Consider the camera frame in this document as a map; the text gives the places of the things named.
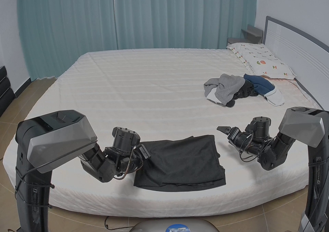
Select blue-green curtain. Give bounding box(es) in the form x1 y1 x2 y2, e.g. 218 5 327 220
17 0 119 80
113 0 257 49

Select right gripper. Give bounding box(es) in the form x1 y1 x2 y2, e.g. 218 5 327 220
217 126 248 150

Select white printed pillow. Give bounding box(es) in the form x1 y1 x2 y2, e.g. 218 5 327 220
226 43 296 80

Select black chest of drawers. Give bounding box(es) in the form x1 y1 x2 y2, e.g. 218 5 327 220
0 66 14 117

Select bed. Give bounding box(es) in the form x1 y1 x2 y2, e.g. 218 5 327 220
3 15 329 217

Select black T-shirt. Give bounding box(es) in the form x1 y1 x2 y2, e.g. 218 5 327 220
133 135 227 192

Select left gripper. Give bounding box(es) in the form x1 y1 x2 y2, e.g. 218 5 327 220
130 144 151 172

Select pile of clothes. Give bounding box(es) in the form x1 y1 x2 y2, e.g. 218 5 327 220
204 73 285 108

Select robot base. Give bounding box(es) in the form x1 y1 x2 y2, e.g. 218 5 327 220
129 219 219 232

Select black cable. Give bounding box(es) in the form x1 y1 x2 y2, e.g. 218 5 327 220
104 216 134 229

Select grey bedside table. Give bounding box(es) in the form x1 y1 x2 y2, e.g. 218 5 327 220
227 25 263 44

